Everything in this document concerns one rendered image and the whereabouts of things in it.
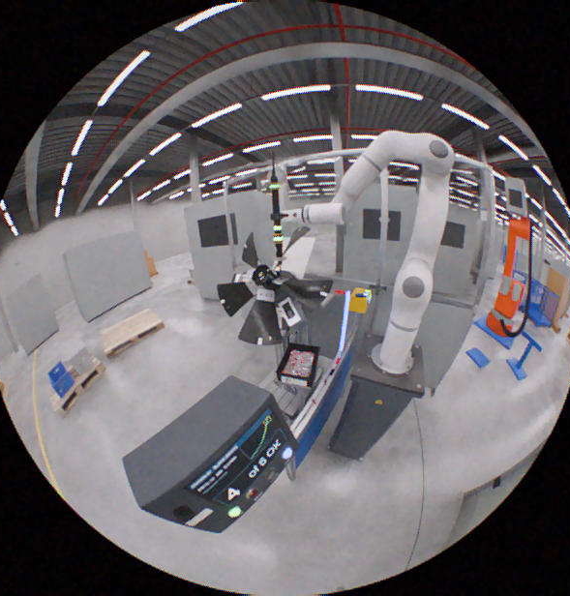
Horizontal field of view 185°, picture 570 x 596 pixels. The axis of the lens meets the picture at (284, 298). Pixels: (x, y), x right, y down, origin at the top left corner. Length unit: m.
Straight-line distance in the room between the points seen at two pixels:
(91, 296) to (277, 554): 6.05
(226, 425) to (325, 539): 1.34
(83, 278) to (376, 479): 6.50
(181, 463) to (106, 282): 5.93
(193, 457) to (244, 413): 0.09
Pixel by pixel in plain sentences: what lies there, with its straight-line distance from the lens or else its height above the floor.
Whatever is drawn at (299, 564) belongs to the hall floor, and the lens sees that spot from 1.57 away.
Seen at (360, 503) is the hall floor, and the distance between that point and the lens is 1.53.
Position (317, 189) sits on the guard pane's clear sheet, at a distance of 1.55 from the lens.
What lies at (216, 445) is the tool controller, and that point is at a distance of 0.25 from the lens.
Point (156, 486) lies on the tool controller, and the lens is 0.28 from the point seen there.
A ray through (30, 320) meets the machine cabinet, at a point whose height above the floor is 0.84.
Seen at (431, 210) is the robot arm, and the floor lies 1.53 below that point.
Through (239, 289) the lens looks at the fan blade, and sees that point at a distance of 1.02.
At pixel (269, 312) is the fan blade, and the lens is 0.89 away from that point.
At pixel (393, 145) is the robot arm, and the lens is 0.65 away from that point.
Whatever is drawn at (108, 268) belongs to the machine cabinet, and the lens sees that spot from 6.11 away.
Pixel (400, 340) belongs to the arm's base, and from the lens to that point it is 0.69.
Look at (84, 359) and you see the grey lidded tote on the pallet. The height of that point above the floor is 0.31.
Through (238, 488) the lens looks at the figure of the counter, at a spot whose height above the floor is 1.16.
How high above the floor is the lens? 1.48
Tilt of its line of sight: 25 degrees down
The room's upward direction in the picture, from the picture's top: 4 degrees counter-clockwise
